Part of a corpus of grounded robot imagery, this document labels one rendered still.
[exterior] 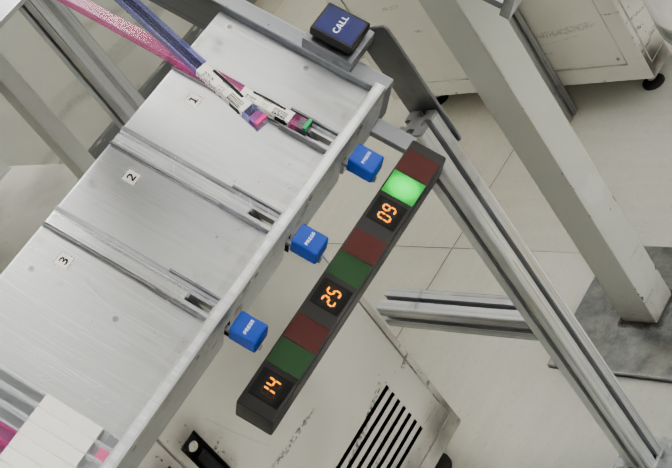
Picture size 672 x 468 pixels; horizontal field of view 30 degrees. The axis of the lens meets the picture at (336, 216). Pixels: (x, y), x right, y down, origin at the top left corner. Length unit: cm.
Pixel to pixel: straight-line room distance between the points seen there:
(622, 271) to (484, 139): 74
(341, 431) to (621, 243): 49
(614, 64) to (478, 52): 72
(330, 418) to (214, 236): 55
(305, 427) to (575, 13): 96
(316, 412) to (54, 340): 59
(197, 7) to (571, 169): 61
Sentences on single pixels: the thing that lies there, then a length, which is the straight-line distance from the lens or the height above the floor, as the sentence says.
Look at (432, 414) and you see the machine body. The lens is 185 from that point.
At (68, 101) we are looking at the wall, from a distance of 338.
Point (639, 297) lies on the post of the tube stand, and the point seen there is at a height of 7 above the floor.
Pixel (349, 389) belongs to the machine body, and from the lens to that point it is 173.
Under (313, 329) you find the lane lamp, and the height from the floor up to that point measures 66.
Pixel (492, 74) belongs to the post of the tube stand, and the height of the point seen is 51.
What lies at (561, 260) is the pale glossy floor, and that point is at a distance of 214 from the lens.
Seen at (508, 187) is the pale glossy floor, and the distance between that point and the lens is 236.
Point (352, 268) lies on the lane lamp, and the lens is 122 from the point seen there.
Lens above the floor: 131
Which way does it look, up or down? 30 degrees down
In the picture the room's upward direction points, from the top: 38 degrees counter-clockwise
